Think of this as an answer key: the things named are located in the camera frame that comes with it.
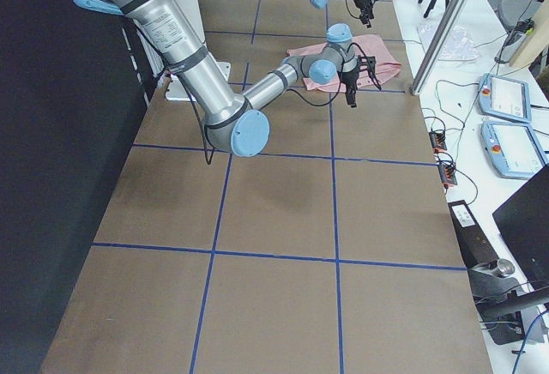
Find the lower teach pendant tablet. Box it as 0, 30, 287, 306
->
480, 121, 548, 180

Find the wooden board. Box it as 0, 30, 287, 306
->
509, 0, 549, 68

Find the orange black connector block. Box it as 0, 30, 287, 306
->
437, 160, 457, 189
428, 130, 447, 154

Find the black monitor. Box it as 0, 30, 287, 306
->
492, 166, 548, 281

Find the aluminium frame post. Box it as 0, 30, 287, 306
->
411, 0, 468, 95

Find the clear plastic bag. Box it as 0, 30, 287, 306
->
417, 21, 480, 62

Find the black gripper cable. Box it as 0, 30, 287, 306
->
201, 41, 383, 166

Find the upper teach pendant tablet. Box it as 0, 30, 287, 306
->
478, 73, 532, 123

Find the black box with label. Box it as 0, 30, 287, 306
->
448, 200, 499, 268

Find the upper orange black connector block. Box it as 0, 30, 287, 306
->
428, 130, 447, 154

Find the teach pendant tablet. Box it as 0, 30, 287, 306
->
478, 73, 532, 123
480, 121, 548, 180

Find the lower orange black connector block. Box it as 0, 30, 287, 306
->
437, 160, 457, 189

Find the pink Snoopy t-shirt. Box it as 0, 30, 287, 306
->
287, 34, 401, 93

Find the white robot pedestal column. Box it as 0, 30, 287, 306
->
166, 0, 233, 112

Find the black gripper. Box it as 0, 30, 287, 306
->
353, 0, 374, 28
341, 70, 359, 108

